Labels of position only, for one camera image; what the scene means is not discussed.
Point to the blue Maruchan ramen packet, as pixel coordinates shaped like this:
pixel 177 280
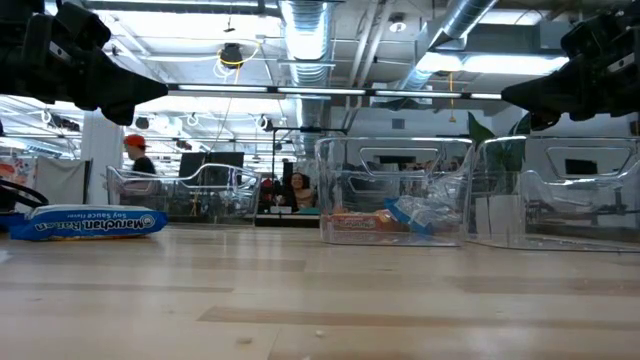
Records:
pixel 425 212
pixel 90 225

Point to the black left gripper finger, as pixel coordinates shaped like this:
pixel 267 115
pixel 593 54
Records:
pixel 115 82
pixel 120 114

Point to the clear plastic bin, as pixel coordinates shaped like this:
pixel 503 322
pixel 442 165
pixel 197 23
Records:
pixel 150 200
pixel 575 220
pixel 350 165

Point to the silver ventilation duct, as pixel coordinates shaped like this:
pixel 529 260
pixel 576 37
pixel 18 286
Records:
pixel 306 40
pixel 450 30

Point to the colourful poster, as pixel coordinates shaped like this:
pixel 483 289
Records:
pixel 15 172

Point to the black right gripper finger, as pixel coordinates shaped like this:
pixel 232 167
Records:
pixel 545 121
pixel 550 92

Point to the black hanging ceiling device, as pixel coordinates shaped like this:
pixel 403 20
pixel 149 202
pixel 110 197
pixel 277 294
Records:
pixel 231 54

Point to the orange Maruchan ramen packet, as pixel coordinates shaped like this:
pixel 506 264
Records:
pixel 360 222

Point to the LED light bar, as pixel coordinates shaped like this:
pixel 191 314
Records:
pixel 320 90

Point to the partition panel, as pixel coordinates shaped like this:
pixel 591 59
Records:
pixel 60 180

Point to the green plant in white pot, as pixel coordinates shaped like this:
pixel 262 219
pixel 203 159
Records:
pixel 500 155

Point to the person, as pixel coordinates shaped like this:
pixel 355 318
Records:
pixel 300 190
pixel 142 162

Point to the white column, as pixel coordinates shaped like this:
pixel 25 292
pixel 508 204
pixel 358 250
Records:
pixel 102 155

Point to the black computer monitor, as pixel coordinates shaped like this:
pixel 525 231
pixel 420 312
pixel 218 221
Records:
pixel 212 162

